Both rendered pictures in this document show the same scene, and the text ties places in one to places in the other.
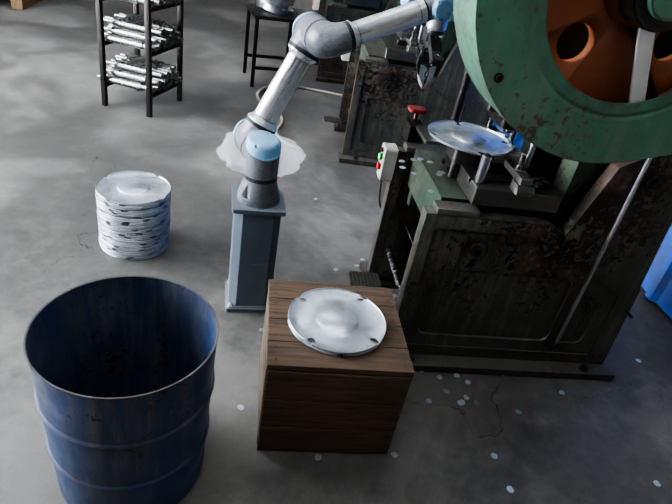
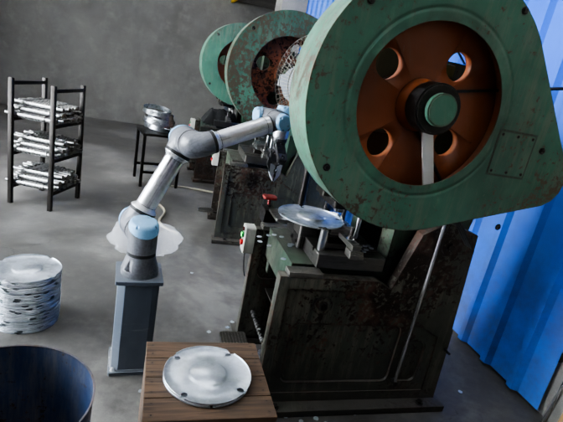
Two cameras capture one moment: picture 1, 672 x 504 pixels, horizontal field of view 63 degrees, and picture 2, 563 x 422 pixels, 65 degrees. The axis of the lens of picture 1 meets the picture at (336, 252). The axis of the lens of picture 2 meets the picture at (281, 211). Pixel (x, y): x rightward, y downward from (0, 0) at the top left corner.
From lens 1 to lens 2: 0.06 m
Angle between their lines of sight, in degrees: 16
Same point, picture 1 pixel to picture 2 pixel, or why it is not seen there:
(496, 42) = (322, 141)
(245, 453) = not seen: outside the picture
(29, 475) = not seen: outside the picture
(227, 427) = not seen: outside the picture
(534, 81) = (353, 169)
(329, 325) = (200, 379)
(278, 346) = (153, 403)
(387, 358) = (253, 405)
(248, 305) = (129, 368)
